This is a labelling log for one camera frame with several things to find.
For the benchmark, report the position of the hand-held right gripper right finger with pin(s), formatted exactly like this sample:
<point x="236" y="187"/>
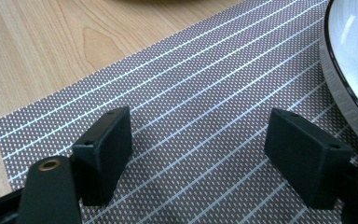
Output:
<point x="307" y="161"/>

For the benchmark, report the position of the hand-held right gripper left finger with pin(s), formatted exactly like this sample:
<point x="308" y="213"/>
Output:
<point x="105" y="155"/>

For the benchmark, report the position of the white plate with dark rim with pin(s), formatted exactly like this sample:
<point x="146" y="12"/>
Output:
<point x="357" y="56"/>

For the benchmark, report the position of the grey striped placemat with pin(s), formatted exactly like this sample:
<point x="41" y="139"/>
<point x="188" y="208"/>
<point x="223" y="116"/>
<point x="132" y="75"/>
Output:
<point x="183" y="93"/>

